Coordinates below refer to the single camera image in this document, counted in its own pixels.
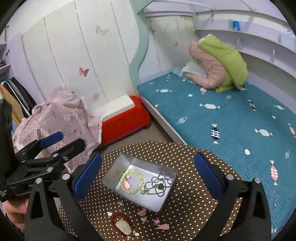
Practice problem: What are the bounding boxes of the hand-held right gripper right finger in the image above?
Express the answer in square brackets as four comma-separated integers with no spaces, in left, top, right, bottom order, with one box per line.
[194,152,271,241]

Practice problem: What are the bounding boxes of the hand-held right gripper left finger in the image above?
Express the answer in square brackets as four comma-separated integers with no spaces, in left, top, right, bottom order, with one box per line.
[24,152,103,241]

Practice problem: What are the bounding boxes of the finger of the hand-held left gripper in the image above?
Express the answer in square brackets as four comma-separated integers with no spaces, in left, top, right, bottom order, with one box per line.
[6,138,86,194]
[15,131,64,160]

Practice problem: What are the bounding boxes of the silver metal tin box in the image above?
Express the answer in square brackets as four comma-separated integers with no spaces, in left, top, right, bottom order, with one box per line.
[101,153,178,213]

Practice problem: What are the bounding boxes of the red bead bracelet white pendant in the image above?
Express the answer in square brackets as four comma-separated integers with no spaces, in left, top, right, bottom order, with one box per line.
[110,212,139,239]

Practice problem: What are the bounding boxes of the person's left hand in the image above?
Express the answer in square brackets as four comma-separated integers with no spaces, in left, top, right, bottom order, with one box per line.
[3,198,29,225]

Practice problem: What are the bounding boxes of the pink patterned cloth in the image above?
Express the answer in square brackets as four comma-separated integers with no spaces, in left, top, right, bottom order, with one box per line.
[11,85,105,173]

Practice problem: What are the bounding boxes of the row of folders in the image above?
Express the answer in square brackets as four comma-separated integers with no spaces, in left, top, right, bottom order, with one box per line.
[0,77,37,127]

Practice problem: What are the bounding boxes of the brown polka dot tablecloth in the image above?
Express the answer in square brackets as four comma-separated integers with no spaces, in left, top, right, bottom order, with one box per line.
[58,141,246,241]

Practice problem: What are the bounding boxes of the bed with teal candy-print sheet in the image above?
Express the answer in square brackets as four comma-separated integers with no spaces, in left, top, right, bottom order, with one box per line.
[137,71,296,240]

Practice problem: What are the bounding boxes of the red storage box white lid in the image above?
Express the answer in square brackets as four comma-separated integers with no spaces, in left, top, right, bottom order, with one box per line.
[100,94,151,146]

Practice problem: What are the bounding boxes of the white wardrobe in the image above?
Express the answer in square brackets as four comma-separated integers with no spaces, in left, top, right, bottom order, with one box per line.
[20,0,139,117]

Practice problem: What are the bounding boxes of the white pillow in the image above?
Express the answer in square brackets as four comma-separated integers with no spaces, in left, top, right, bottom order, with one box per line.
[179,61,208,79]

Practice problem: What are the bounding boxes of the green blanket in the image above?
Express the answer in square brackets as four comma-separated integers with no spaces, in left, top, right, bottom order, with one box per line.
[198,34,249,93]

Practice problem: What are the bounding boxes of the pink butterfly sticker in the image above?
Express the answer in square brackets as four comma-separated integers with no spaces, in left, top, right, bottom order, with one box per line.
[95,25,109,36]

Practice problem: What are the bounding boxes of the mint green bed panel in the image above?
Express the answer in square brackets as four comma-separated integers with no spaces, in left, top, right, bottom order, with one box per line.
[128,0,153,94]

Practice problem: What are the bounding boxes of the pale yellow bead bracelet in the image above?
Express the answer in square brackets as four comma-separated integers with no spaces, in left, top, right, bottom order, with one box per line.
[120,170,144,195]

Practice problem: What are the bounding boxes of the silver chain necklace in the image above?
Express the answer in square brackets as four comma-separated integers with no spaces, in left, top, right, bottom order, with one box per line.
[140,173,174,198]

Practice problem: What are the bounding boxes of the white bed frame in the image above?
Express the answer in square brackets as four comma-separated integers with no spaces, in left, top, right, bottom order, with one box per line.
[138,95,186,146]

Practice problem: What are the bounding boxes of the white wall shelves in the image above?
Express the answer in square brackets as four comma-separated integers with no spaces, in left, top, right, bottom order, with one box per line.
[191,8,296,78]

